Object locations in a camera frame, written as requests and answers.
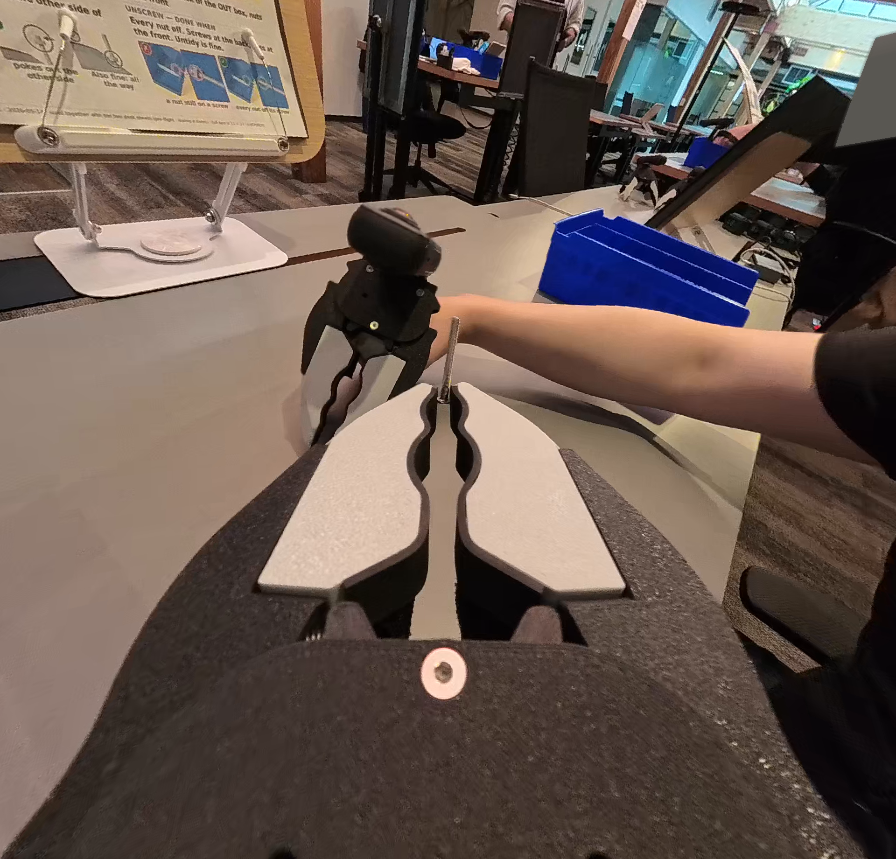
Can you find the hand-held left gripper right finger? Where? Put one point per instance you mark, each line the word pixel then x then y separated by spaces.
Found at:
pixel 539 516

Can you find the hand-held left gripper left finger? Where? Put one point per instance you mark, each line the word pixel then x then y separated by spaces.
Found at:
pixel 343 509

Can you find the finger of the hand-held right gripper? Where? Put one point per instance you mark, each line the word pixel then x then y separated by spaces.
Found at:
pixel 383 376
pixel 323 355

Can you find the long steel bolt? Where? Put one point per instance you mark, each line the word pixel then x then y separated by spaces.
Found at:
pixel 452 355

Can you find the blue plastic bin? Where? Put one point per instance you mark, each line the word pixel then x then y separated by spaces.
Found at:
pixel 703 153
pixel 630 278
pixel 483 64

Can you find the person's right forearm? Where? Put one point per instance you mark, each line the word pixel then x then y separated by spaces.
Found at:
pixel 630 355

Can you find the instruction sheet on stand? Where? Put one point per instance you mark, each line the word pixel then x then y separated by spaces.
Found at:
pixel 238 257

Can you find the black swivel chair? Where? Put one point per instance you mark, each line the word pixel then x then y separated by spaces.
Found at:
pixel 430 127

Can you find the black display on floor stand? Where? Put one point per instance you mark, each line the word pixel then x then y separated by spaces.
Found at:
pixel 395 33

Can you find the idle black gripper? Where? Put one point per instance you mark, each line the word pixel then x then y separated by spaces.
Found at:
pixel 668 183
pixel 640 187

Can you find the black monitor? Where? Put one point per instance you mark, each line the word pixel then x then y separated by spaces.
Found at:
pixel 532 47

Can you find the black flat pad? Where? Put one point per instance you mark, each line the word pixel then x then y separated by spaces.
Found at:
pixel 28 285

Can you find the grey power adapter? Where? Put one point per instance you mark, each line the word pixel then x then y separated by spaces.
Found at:
pixel 770 264

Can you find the person's black clothing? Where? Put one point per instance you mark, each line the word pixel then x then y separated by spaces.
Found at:
pixel 861 383

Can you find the printed instruction sheet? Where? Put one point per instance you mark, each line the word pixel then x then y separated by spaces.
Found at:
pixel 140 33

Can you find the wooden book stand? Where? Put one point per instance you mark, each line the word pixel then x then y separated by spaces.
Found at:
pixel 742 166

